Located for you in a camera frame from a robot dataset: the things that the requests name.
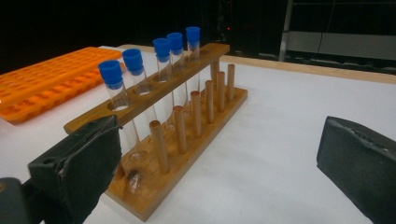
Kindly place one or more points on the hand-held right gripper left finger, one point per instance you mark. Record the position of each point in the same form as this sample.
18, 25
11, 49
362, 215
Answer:
84, 161

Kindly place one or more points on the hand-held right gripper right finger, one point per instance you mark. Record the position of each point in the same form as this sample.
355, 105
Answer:
361, 161

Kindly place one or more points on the wooden test tube rack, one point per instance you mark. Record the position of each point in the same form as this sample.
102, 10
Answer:
149, 199

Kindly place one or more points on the orange plastic tube rack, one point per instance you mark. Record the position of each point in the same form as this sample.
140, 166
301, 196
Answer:
46, 77

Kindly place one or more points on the blue capped glass test tube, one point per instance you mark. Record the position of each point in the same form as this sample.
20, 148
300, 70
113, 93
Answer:
133, 60
175, 42
110, 73
193, 34
162, 48

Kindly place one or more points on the white table mat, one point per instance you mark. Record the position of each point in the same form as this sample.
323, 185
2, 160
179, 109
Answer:
280, 124

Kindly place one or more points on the white metal stand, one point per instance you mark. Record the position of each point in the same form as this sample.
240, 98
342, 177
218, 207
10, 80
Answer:
342, 45

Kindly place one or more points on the dark equipment tower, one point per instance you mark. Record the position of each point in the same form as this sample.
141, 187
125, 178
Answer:
226, 18

